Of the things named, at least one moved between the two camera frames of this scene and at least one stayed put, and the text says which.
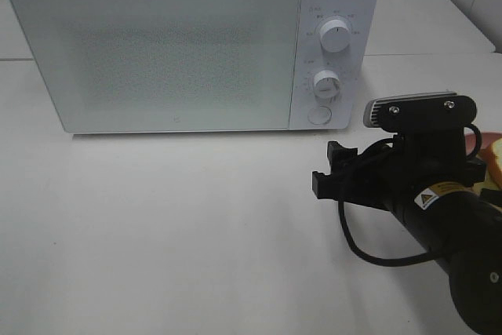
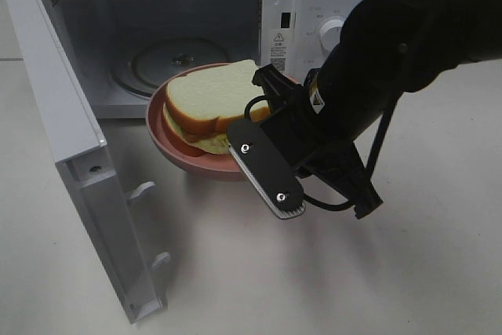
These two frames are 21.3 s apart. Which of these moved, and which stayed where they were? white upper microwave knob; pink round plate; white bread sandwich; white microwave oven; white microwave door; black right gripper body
Moved: pink round plate; black right gripper body; white bread sandwich; white microwave door
Stayed: white upper microwave knob; white microwave oven
